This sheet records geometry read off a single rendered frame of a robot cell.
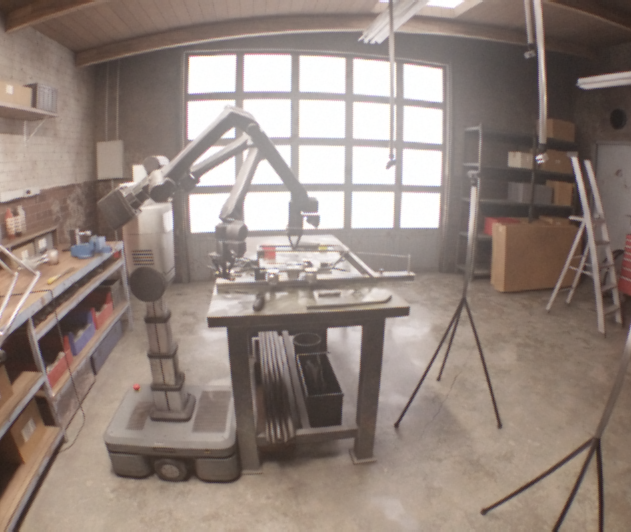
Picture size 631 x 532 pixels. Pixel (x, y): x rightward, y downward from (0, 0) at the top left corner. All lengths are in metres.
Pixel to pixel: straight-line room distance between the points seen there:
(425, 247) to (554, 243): 1.74
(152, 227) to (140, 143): 3.27
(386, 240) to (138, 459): 4.04
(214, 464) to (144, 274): 0.90
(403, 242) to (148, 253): 4.01
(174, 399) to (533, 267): 4.28
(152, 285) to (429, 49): 4.53
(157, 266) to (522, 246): 4.15
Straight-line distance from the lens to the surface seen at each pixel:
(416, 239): 5.21
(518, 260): 4.86
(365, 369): 1.71
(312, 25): 4.30
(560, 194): 5.89
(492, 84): 5.71
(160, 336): 1.76
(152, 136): 4.74
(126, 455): 1.95
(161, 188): 1.37
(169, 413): 1.93
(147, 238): 1.57
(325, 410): 2.15
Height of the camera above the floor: 1.41
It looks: 15 degrees down
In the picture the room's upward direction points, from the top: straight up
